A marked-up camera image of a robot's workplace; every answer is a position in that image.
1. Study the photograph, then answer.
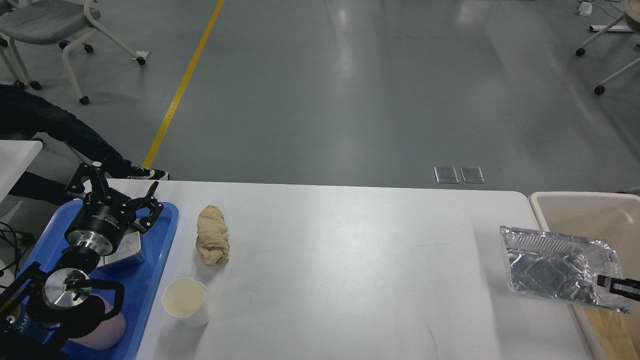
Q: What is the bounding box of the white side table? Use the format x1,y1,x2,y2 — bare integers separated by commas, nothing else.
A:
0,139,43,201

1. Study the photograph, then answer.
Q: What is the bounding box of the pink plastic mug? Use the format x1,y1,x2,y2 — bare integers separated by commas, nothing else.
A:
70,294,127,351

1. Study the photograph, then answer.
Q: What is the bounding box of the seated person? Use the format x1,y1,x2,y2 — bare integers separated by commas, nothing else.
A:
0,84,170,206

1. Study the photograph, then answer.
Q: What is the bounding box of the rectangular steel container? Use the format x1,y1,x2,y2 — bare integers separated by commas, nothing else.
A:
97,227,146,272

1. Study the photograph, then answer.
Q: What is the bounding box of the right floor socket plate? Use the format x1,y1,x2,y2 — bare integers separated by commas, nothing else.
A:
459,166,486,184

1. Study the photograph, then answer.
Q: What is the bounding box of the black cables left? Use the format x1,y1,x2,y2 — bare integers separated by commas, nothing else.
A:
0,222,36,281

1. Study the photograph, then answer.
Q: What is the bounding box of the grey office chair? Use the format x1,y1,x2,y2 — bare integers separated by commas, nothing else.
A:
0,0,148,105

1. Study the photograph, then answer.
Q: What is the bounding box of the dark blue HOME mug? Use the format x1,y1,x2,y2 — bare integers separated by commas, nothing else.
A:
6,305,50,343

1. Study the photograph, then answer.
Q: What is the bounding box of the beige cloth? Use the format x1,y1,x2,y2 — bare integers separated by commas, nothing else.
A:
195,205,230,266

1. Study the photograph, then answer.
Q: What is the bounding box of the left floor socket plate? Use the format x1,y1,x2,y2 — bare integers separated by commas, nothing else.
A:
433,166,460,184

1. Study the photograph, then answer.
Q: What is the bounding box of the aluminium foil tray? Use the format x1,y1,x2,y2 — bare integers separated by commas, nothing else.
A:
499,225,633,314

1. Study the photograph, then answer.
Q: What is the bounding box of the floor socket plate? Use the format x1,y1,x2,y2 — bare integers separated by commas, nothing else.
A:
433,166,460,184
459,166,486,184

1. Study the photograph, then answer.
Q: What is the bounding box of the white floor power adapter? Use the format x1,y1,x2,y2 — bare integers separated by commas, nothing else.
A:
577,1,593,17

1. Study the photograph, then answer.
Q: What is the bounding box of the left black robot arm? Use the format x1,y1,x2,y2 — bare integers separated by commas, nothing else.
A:
1,162,165,360

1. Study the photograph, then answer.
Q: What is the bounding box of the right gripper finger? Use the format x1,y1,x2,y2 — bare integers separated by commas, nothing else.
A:
597,275,640,302

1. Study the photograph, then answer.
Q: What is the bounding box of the left black cylindrical gripper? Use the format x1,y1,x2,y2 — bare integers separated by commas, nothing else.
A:
62,162,164,253

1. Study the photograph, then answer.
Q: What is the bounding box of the cream white cup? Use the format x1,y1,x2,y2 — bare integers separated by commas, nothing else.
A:
161,277,210,328

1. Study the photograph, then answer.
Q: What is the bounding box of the beige plastic bin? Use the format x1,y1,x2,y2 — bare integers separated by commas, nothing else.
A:
529,191,640,360

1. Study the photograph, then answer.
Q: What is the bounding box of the white chair base right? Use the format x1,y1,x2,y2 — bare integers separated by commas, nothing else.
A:
575,0,640,95

